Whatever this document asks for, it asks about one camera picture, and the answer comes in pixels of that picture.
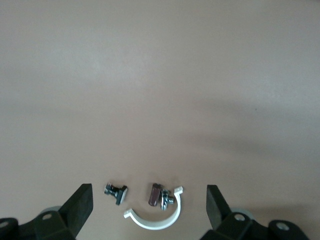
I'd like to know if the brown table cover sheet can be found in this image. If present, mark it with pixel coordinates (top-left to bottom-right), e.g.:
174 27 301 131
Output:
0 0 320 240

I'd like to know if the brown cap small switch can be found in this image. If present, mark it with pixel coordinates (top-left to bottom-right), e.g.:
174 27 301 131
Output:
147 182 176 211

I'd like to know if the black cap small switch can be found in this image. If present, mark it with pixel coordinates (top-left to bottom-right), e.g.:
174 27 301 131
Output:
103 181 130 207

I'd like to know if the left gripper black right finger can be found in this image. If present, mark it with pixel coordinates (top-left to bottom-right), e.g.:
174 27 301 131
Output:
206 184 310 240

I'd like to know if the white curved pipe clamp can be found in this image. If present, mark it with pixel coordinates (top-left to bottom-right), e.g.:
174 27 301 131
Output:
123 185 185 230

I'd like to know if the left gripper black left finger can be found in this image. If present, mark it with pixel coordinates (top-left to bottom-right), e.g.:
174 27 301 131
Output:
0 183 94 240

